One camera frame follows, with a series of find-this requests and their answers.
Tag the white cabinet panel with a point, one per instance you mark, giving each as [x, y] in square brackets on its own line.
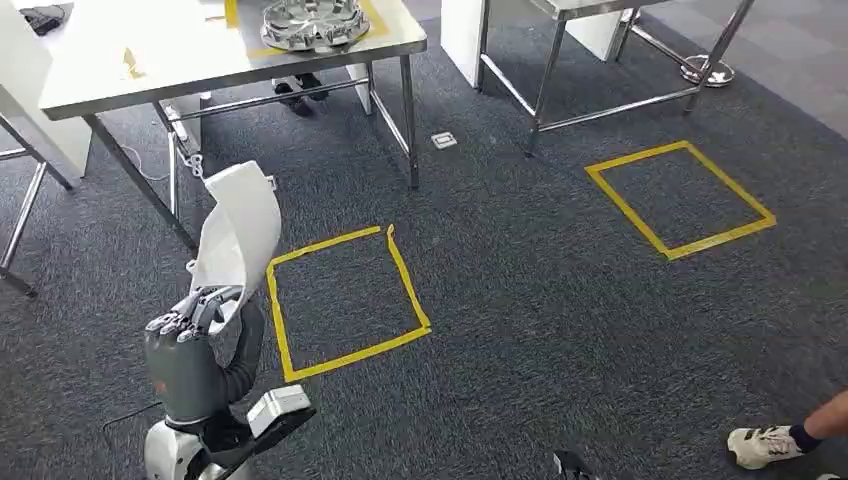
[599, 33]
[462, 40]

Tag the white sneaker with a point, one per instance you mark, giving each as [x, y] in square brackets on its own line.
[762, 447]

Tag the bare steel table frame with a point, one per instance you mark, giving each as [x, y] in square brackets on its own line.
[556, 73]

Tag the white floor socket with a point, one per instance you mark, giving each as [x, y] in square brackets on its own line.
[444, 140]

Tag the steel table with yellow tape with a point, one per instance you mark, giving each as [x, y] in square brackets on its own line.
[192, 60]

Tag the white curved plastic part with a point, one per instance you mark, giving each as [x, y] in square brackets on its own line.
[242, 225]

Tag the chrome stanchion base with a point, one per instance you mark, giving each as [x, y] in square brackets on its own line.
[709, 71]

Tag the person's black shoes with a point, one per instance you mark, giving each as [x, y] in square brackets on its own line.
[298, 93]

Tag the black handheld device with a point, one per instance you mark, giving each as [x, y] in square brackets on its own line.
[43, 20]

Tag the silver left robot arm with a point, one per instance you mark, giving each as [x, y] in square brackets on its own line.
[169, 454]

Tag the yellow floor tape square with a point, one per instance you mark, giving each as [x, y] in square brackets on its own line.
[629, 205]
[281, 324]

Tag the steel table leg frame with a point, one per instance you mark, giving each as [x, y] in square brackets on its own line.
[23, 212]

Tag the silver wheel cover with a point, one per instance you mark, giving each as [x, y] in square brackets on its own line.
[314, 25]

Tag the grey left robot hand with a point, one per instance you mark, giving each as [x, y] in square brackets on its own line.
[185, 378]

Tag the person's leg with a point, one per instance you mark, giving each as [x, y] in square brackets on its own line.
[825, 420]

